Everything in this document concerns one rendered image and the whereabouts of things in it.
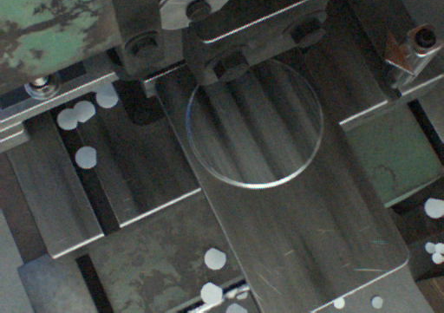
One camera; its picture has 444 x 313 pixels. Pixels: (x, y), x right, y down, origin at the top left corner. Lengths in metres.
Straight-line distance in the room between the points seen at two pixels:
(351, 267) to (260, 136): 0.14
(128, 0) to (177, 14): 0.10
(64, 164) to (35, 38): 0.40
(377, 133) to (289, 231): 0.22
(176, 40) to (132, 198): 0.24
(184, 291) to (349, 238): 0.20
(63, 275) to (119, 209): 0.11
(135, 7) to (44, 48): 0.05
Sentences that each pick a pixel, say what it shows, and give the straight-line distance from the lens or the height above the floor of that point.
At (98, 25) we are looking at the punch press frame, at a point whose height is 1.09.
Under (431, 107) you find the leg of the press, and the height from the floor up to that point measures 0.64.
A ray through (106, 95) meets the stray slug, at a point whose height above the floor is 0.71.
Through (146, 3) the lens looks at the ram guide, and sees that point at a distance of 0.34.
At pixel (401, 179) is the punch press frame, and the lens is 0.78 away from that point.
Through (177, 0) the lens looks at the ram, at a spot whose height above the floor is 1.01.
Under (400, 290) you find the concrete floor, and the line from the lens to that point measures 1.43.
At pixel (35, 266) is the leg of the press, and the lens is 0.75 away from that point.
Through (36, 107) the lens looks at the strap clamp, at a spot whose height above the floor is 0.75.
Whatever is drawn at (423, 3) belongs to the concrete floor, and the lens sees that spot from 1.62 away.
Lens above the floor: 1.37
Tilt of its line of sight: 75 degrees down
